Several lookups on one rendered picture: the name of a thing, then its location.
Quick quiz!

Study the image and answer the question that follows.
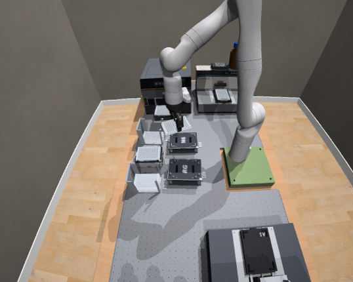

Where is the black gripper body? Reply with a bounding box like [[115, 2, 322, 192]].
[[165, 101, 183, 118]]

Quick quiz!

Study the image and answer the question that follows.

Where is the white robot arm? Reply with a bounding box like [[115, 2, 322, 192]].
[[159, 0, 266, 162]]

